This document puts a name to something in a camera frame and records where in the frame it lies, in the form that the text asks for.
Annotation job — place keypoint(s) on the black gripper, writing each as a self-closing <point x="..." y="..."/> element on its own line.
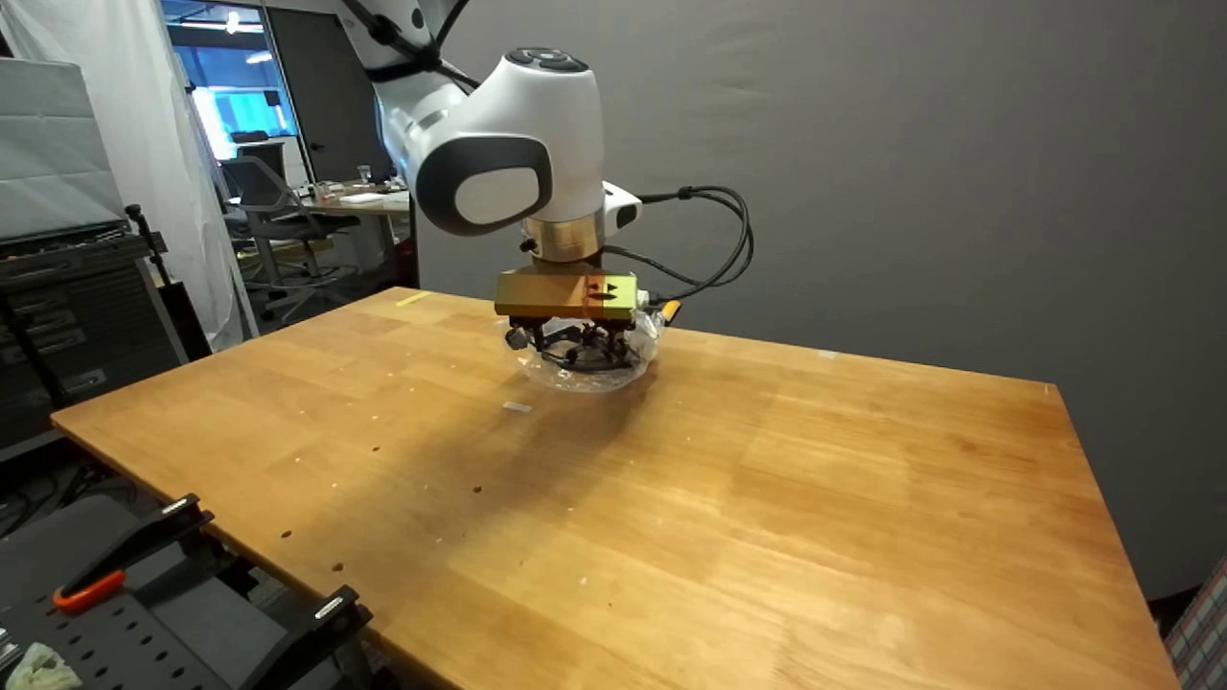
<point x="535" y="292"/>

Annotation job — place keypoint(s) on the clear plastic bag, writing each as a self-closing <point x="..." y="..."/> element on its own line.
<point x="583" y="353"/>

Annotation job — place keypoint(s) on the black equipment rack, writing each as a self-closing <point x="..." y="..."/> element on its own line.
<point x="82" y="314"/>

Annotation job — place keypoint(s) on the near black orange clamp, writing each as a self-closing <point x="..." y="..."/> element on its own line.
<point x="108" y="570"/>

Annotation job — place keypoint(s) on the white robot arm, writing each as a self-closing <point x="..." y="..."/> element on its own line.
<point x="521" y="144"/>

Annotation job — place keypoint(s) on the black perforated side table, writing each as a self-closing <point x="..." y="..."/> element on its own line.
<point x="172" y="623"/>

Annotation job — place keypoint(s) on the black orange clamp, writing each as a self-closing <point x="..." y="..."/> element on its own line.
<point x="326" y="634"/>
<point x="108" y="570"/>

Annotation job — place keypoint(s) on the far black orange clamp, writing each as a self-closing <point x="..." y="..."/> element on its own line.
<point x="326" y="634"/>

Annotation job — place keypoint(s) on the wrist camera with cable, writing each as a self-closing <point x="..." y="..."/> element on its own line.
<point x="699" y="248"/>

